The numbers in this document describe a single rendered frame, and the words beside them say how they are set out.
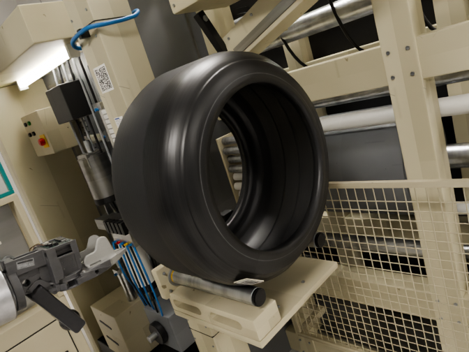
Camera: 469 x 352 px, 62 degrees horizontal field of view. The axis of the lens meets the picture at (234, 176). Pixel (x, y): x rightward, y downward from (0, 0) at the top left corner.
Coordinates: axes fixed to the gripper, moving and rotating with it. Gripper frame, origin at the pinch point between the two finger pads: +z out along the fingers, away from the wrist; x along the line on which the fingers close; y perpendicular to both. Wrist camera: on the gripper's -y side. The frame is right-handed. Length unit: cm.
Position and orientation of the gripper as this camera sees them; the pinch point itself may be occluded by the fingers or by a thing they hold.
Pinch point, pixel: (120, 254)
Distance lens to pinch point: 83.2
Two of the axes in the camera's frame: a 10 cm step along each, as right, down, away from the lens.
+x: -6.9, 0.3, 7.3
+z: 7.0, -2.6, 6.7
